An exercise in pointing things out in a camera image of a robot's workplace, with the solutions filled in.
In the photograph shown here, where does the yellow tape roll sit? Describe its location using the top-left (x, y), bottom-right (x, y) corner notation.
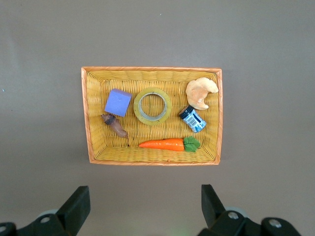
top-left (133, 87), bottom-right (173, 126)

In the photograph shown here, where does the purple foam cube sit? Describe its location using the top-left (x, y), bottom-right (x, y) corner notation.
top-left (104, 88), bottom-right (132, 117)

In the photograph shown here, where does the small blue jar black lid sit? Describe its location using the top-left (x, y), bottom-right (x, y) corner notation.
top-left (179, 105), bottom-right (207, 133)

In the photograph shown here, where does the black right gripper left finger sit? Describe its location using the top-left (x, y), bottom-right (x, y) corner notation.
top-left (0, 185), bottom-right (91, 236)

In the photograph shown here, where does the brown toy root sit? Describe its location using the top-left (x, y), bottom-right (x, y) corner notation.
top-left (100, 113), bottom-right (130, 146)

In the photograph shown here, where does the toy croissant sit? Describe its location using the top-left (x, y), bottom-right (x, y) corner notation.
top-left (186, 77), bottom-right (219, 110)

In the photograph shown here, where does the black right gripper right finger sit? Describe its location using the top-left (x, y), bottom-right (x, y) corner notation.
top-left (201, 184), bottom-right (302, 236)

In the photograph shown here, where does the orange toy carrot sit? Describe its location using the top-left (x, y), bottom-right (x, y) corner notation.
top-left (138, 136), bottom-right (201, 153)

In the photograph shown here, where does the yellow wicker tray orange rim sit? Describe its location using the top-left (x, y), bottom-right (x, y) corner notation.
top-left (81, 66), bottom-right (223, 167)

